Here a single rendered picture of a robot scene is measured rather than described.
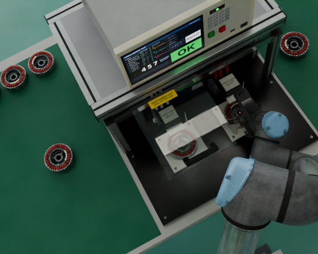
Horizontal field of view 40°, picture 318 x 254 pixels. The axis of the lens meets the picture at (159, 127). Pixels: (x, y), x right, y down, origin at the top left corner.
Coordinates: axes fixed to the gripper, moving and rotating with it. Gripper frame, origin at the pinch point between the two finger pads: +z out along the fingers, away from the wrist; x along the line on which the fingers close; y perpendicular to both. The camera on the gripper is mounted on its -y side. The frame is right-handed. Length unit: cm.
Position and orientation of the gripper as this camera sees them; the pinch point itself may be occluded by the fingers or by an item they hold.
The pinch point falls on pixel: (239, 113)
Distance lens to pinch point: 165.0
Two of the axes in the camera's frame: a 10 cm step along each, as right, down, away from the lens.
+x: 8.8, -4.7, 0.7
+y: 4.6, 8.8, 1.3
